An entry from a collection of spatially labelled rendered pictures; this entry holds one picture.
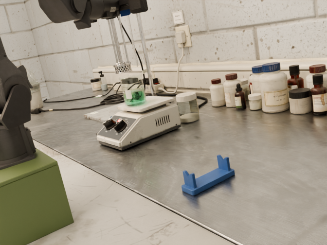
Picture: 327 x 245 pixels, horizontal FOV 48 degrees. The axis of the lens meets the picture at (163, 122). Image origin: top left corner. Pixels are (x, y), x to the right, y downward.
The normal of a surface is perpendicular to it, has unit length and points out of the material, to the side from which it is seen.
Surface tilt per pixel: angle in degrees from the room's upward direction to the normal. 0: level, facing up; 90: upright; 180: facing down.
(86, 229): 0
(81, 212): 0
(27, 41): 90
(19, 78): 90
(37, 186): 90
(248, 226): 0
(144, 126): 90
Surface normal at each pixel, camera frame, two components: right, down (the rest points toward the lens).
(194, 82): -0.80, 0.29
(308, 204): -0.18, -0.95
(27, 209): 0.57, 0.11
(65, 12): -0.25, 0.81
